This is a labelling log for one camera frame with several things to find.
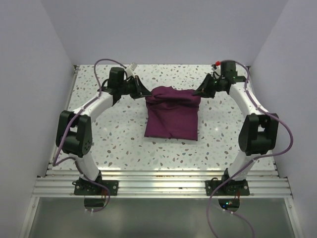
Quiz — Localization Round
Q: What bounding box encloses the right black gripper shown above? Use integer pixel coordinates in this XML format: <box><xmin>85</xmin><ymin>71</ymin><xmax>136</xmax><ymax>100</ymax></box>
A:
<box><xmin>193</xmin><ymin>73</ymin><xmax>225</xmax><ymax>99</ymax></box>

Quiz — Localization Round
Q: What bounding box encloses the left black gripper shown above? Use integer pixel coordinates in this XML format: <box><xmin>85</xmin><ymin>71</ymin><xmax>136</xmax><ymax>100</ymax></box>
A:
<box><xmin>118</xmin><ymin>75</ymin><xmax>152</xmax><ymax>99</ymax></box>

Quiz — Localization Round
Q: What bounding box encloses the purple cloth mat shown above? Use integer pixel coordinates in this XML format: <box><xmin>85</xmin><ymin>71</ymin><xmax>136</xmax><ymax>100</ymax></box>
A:
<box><xmin>144</xmin><ymin>86</ymin><xmax>201</xmax><ymax>141</ymax></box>

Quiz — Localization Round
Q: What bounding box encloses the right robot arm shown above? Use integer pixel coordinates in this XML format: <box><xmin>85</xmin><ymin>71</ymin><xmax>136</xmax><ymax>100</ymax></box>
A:
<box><xmin>194</xmin><ymin>60</ymin><xmax>279</xmax><ymax>196</ymax></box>

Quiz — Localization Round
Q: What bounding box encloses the aluminium rail frame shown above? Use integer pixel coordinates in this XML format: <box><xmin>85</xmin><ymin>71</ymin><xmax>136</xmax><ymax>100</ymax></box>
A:
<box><xmin>32</xmin><ymin>64</ymin><xmax>292</xmax><ymax>198</ymax></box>

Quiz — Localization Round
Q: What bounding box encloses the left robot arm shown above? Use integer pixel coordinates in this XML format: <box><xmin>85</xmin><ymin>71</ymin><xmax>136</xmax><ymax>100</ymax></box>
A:
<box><xmin>55</xmin><ymin>63</ymin><xmax>151</xmax><ymax>195</ymax></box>

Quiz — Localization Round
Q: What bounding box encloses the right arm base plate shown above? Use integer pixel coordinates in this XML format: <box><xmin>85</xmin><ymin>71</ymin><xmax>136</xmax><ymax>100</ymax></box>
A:
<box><xmin>205</xmin><ymin>178</ymin><xmax>250</xmax><ymax>196</ymax></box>

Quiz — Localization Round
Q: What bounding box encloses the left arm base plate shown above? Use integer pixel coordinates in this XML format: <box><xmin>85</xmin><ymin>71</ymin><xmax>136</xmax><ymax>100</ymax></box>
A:
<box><xmin>72</xmin><ymin>178</ymin><xmax>119</xmax><ymax>196</ymax></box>

